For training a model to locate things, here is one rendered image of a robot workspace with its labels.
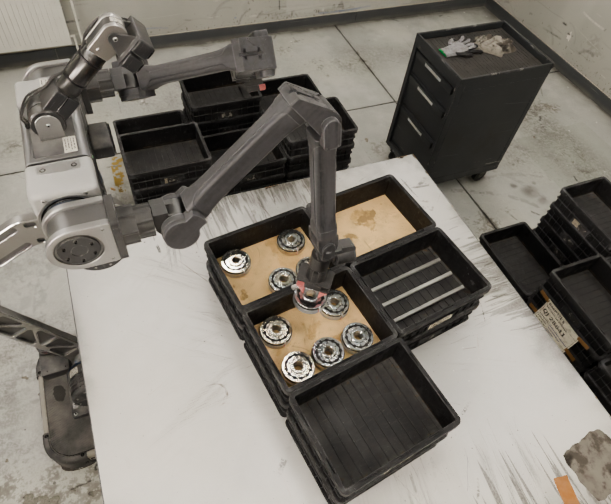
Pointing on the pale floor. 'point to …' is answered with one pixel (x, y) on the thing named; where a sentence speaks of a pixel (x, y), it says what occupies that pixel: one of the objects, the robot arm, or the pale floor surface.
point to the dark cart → (464, 102)
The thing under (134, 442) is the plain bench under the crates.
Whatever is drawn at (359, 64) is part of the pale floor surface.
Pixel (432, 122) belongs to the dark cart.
